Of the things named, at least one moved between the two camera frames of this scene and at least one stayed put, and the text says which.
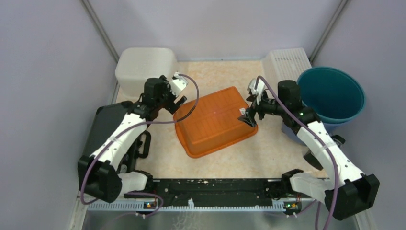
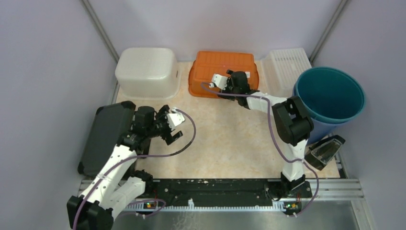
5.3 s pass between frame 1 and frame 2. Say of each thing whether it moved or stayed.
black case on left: stayed
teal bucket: stayed
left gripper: moved
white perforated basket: stayed
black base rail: stayed
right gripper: moved
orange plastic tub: moved
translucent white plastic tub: stayed
